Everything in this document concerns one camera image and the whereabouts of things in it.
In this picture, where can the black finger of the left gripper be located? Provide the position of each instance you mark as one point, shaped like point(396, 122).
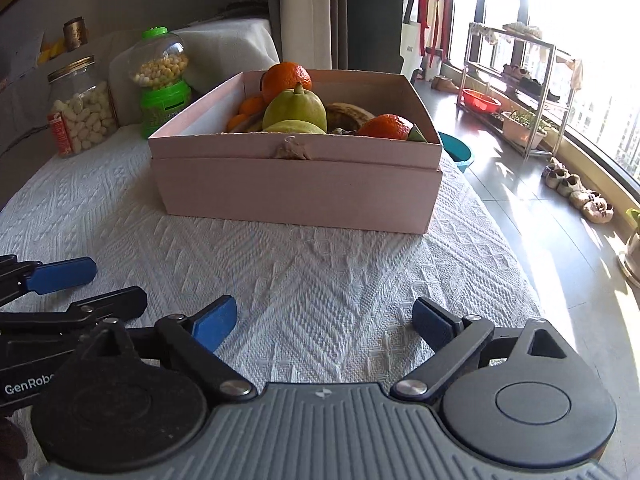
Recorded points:
point(125, 304)

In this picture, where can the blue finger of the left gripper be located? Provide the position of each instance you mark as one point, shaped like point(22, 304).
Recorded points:
point(44, 278)

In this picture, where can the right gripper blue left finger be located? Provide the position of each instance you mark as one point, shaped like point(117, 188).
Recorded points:
point(188, 345)

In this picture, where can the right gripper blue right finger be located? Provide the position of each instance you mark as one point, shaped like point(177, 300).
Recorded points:
point(457, 344)

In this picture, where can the mandarin with leaf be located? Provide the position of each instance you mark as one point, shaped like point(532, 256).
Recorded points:
point(393, 127)

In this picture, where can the large front mandarin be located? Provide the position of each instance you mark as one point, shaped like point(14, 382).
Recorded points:
point(252, 105)

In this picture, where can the green pear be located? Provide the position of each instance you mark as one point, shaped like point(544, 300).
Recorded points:
point(294, 126)
point(296, 104)

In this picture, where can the spotted banana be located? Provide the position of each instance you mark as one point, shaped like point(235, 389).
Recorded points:
point(346, 117)

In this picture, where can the mandarin with stem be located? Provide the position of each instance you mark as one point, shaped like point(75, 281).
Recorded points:
point(283, 76)

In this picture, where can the small orange mandarin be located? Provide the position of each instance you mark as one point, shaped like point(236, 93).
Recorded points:
point(235, 121)

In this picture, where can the right gloved hand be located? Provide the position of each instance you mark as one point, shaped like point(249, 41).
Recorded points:
point(13, 449)

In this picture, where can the glass jar of peanuts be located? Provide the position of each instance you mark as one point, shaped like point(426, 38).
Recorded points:
point(81, 113)

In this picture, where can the pink cardboard box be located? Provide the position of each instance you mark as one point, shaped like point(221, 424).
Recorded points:
point(347, 182)

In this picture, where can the teal plastic basin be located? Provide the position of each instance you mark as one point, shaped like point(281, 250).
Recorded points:
point(459, 152)

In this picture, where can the potted plant on sill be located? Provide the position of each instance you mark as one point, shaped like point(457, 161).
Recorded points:
point(629, 258)

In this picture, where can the white planter with greens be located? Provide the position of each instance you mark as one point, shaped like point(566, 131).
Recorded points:
point(517, 128)

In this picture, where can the red plastic basin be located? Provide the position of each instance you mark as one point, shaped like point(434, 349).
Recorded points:
point(479, 102)

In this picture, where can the green candy dispenser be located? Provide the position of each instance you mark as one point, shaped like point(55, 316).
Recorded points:
point(156, 64)

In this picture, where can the brass tin can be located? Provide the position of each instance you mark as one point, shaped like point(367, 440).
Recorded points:
point(75, 33)

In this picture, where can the grey covered sofa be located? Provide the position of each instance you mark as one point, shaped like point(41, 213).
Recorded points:
point(203, 55)

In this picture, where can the beige curtain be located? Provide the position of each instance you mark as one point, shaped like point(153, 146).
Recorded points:
point(314, 33)

